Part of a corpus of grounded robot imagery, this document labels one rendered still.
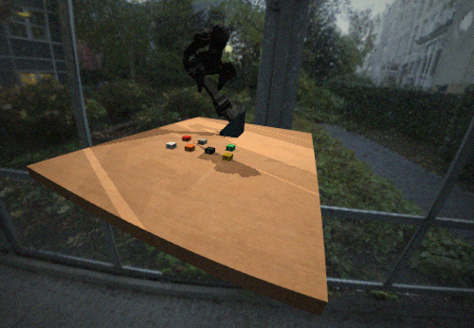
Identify yellow block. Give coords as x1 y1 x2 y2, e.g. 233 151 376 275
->
222 153 233 161

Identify green block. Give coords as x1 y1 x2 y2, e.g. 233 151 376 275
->
226 144 236 152

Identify orange block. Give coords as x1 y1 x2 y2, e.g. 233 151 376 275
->
185 144 195 152

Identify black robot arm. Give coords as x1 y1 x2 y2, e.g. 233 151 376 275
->
183 25 236 123

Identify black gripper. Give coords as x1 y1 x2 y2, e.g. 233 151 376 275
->
189 54 236 93

